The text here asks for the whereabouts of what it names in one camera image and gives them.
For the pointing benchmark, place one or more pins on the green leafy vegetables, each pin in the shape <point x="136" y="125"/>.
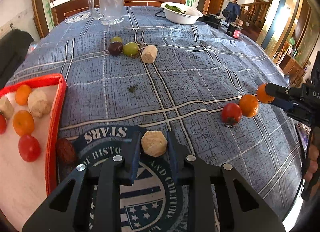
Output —
<point x="175" y="8"/>

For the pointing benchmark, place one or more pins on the black electric device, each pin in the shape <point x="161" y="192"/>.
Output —
<point x="212" y="21"/>

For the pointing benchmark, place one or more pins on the white bowl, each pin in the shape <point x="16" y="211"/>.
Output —
<point x="182" y="18"/>

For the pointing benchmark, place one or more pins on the dark purple grape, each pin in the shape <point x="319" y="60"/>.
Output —
<point x="115" y="48"/>

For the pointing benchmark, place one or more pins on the small green grape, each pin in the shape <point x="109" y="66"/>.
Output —
<point x="116" y="39"/>

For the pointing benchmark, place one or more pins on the large peeled sugarcane piece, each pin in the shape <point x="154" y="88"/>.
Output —
<point x="38" y="103"/>

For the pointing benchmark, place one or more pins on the person's right hand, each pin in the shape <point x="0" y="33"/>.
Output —
<point x="313" y="161"/>

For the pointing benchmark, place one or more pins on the red tomato with green stem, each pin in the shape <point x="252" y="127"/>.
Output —
<point x="29" y="148"/>

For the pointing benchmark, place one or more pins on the large orange mandarin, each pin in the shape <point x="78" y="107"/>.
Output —
<point x="23" y="123"/>

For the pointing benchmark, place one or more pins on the red tray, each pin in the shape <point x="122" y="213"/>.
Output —
<point x="53" y="121"/>

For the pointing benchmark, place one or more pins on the dried red date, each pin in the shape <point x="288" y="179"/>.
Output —
<point x="65" y="151"/>

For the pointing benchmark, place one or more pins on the dark jar with red label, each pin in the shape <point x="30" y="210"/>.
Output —
<point x="233" y="31"/>

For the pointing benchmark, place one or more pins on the clear glass mug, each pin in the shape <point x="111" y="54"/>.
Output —
<point x="111" y="1"/>

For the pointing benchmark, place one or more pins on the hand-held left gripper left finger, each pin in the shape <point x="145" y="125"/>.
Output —
<point x="133" y="158"/>

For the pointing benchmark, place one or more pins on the large green grape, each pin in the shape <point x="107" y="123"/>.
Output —
<point x="130" y="49"/>

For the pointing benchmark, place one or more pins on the hexagonal peeled sugarcane piece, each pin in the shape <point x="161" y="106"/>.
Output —
<point x="153" y="144"/>

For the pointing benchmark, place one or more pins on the black chair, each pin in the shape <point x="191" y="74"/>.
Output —
<point x="13" y="49"/>

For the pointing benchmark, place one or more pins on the small peeled sugarcane piece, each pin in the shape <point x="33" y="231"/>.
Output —
<point x="6" y="106"/>

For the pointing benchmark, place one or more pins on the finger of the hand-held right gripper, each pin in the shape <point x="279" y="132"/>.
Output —
<point x="283" y="104"/>
<point x="282" y="91"/>

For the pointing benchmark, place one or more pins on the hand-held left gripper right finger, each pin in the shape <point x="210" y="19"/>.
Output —
<point x="173" y="158"/>

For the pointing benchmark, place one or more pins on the small green stem scrap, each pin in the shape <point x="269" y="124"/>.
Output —
<point x="131" y="88"/>

